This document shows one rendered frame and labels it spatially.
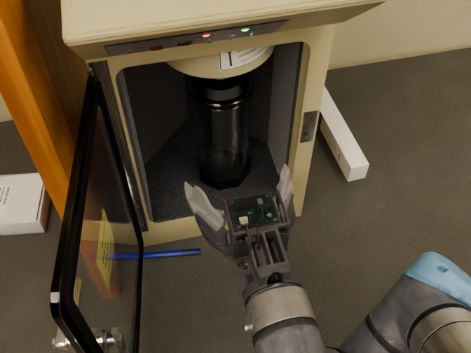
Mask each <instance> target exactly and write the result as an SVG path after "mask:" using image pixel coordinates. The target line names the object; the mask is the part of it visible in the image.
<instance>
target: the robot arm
mask: <svg viewBox="0 0 471 353"><path fill-rule="evenodd" d="M278 181H279V183H278V185H277V186H276V192H275V194H276V195H275V197H274V198H273V196H272V193H271V192H267V193H260V194H256V195H250V196H245V197H241V198H234V199H230V200H227V201H226V200H224V213H223V212H222V211H221V210H219V209H215V208H214V207H213V206H212V205H211V204H210V201H209V200H208V198H207V196H206V194H205V193H204V191H203V190H202V189H201V188H199V187H198V186H194V187H193V186H192V185H191V184H190V183H189V182H188V181H185V182H184V189H185V194H186V199H187V201H188V204H189V206H190V208H191V211H192V212H193V215H194V217H195V219H196V222H197V224H198V226H199V228H200V230H201V233H202V234H203V237H204V238H205V240H206V241H207V242H208V243H209V244H210V245H211V246H212V247H213V248H215V249H216V250H218V251H220V252H221V253H223V255H225V257H226V258H228V259H229V260H230V261H233V262H234V263H236V265H237V267H240V266H244V268H242V269H239V270H236V271H235V280H236V284H237V287H239V288H240V289H242V290H243V292H242V296H243V300H244V304H245V314H246V317H247V321H248V323H246V324H244V325H243V329H244V332H246V333H247V332H250V331H251V332H252V342H253V345H254V351H255V353H471V277H470V276H469V275H468V274H467V273H466V272H464V271H463V270H462V269H460V268H459V267H458V266H457V265H456V264H454V263H453V262H451V261H450V260H449V259H447V258H445V257H444V256H442V255H440V254H438V253H435V252H433V251H428V252H425V253H423V254H422V255H421V256H420V257H419V258H418V259H417V260H416V261H415V262H414V263H413V264H412V265H411V266H410V267H409V268H408V269H407V270H406V271H403V272H402V276H401V277H400V278H399V279H398V280H397V282H396V283H395V284H394V285H393V286H392V288H391V289H390V290H389V291H388V292H387V294H386V295H384V297H383V298H382V299H381V300H380V301H379V302H378V304H377V305H376V306H375V307H374V309H373V310H372V311H371V312H370V313H369V314H368V315H367V316H366V317H365V318H364V319H363V320H362V322H361V323H360V324H359V325H358V326H357V328H356V329H355V330H354V331H353V332H352V333H351V334H350V335H349V336H348V338H347V339H346V340H345V341H344V343H343V344H342V345H341V346H340V347H339V348H338V347H328V346H325V344H324V343H323V340H322V336H321V334H320V330H319V328H318V325H317V320H316V318H315V315H314V312H313V309H312V306H311V303H310V300H309V297H308V294H307V292H306V290H305V289H304V288H303V286H302V283H301V280H300V277H299V276H298V275H297V274H294V273H292V270H291V268H290V265H289V261H288V259H287V255H286V253H285V251H287V246H288V241H289V236H290V235H291V234H292V231H293V229H294V224H295V219H296V214H295V210H294V202H293V198H294V191H293V185H292V176H291V173H290V169H289V168H288V166H287V165H286V164H285V163H283V164H282V167H281V170H280V173H279V177H278ZM226 222H227V225H228V232H227V230H226V229H225V225H226Z"/></svg>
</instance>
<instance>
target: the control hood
mask: <svg viewBox="0 0 471 353"><path fill-rule="evenodd" d="M387 1H388V0H61V13H62V38H63V41H64V43H65V44H66V45H67V46H68V47H70V48H71V49H72V50H73V51H74V52H75V53H76V54H77V55H78V56H80V57H81V58H83V59H84V60H91V59H96V58H101V57H111V56H109V54H108V52H107V51H106V50H105V48H104V46H110V45H115V44H120V43H129V42H135V41H144V40H149V39H159V38H163V37H169V36H178V35H183V34H192V33H198V32H207V31H212V30H218V29H227V28H232V27H241V26H247V25H256V24H261V23H267V22H276V21H281V20H290V21H288V22H286V23H285V24H284V25H283V26H281V27H279V28H278V29H276V30H275V31H274V32H283V31H288V30H293V29H303V28H308V27H316V26H322V25H331V24H336V23H342V22H345V21H347V20H350V19H352V18H354V17H356V16H358V15H360V14H362V13H364V12H366V11H368V10H370V9H372V8H374V7H376V6H379V5H381V4H383V3H385V2H387ZM274 32H272V33H274Z"/></svg>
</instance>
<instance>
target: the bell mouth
mask: <svg viewBox="0 0 471 353"><path fill-rule="evenodd" d="M274 47H275V45H274V46H264V47H260V48H250V49H245V50H237V51H231V52H227V53H217V54H213V55H204V56H199V57H190V58H184V59H180V60H170V61H166V63H167V64H169V65H170V66H171V67H172V68H174V69H176V70H177V71H180V72H182V73H185V74H188V75H191V76H196V77H200V78H229V77H233V76H238V75H241V74H244V73H247V72H249V71H251V70H253V69H256V68H257V67H258V66H260V65H261V64H263V63H264V62H265V61H266V60H267V59H268V58H269V57H270V55H271V53H272V52H273V49H274Z"/></svg>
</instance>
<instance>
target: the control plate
mask: <svg viewBox="0 0 471 353"><path fill-rule="evenodd" d="M288 21H290V20H281V21H276V22H267V23H261V24H256V25H247V26H241V27H232V28H227V29H218V30H212V31H207V32H198V33H192V34H183V35H178V36H169V37H163V38H159V39H149V40H144V41H135V42H129V43H120V44H115V45H110V46H104V48H105V50H106V51H107V52H108V54H109V56H117V55H125V54H130V53H125V51H127V50H133V51H132V52H131V53H140V52H145V51H150V48H151V47H154V46H162V47H163V49H164V48H174V47H179V46H177V44H178V43H179V42H184V41H193V42H192V43H191V44H190V45H193V44H198V43H207V42H208V41H206V39H213V40H212V42H213V41H221V40H226V39H229V38H227V36H232V35H235V36H234V37H233V39H236V38H241V37H246V36H250V35H249V34H248V33H251V32H255V34H253V36H255V35H260V34H270V33H272V32H274V31H275V30H276V29H278V28H279V27H281V26H283V25H284V24H285V23H286V22H288ZM247 28H250V29H249V30H247V31H246V32H243V31H241V29H247ZM204 34H211V35H209V36H208V37H204V36H202V35H204Z"/></svg>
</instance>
